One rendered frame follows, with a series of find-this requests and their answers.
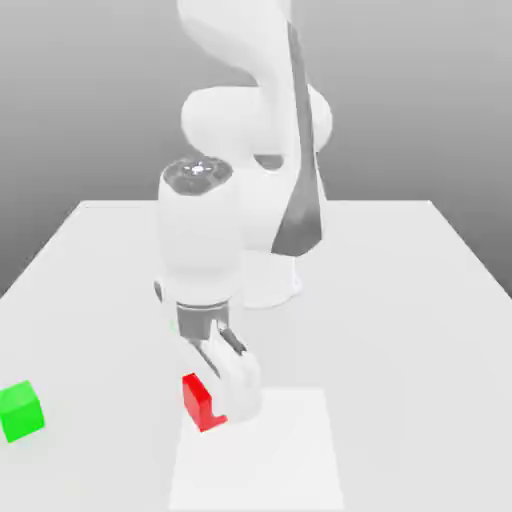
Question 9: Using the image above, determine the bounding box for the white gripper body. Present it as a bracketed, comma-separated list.
[187, 328, 263, 424]

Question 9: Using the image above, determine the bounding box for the small red cube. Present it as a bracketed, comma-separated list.
[181, 372, 229, 434]

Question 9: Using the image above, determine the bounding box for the small green cube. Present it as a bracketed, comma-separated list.
[0, 379, 46, 444]

